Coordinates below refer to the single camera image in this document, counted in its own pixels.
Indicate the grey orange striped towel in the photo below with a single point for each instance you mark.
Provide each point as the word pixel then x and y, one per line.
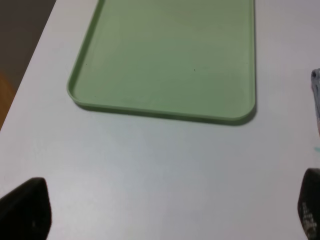
pixel 315 86

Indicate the green plastic tray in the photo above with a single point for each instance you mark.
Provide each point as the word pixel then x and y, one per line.
pixel 190 60

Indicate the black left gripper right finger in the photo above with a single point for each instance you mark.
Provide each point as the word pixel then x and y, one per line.
pixel 308 205

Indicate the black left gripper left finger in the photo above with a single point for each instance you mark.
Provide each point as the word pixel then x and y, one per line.
pixel 25 212

